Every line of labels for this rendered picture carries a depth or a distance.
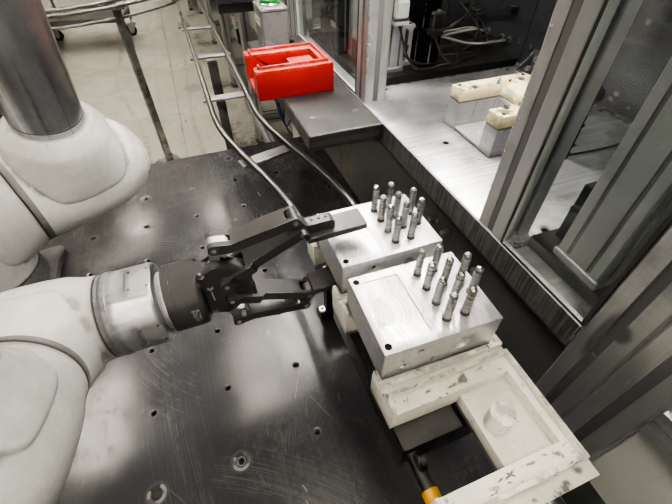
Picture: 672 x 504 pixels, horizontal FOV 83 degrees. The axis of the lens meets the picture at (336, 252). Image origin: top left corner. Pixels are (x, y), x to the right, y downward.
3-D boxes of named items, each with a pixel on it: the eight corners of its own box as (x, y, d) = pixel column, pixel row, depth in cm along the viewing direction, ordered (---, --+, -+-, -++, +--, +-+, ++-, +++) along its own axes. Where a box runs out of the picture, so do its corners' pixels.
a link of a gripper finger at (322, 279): (313, 289, 47) (313, 293, 47) (365, 274, 48) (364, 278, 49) (306, 273, 49) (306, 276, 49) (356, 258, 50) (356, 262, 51)
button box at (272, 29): (259, 56, 91) (251, -2, 83) (290, 52, 93) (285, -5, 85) (266, 67, 86) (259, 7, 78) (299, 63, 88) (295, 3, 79)
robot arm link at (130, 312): (88, 324, 34) (157, 304, 35) (95, 256, 40) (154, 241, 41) (129, 372, 40) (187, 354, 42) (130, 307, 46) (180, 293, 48)
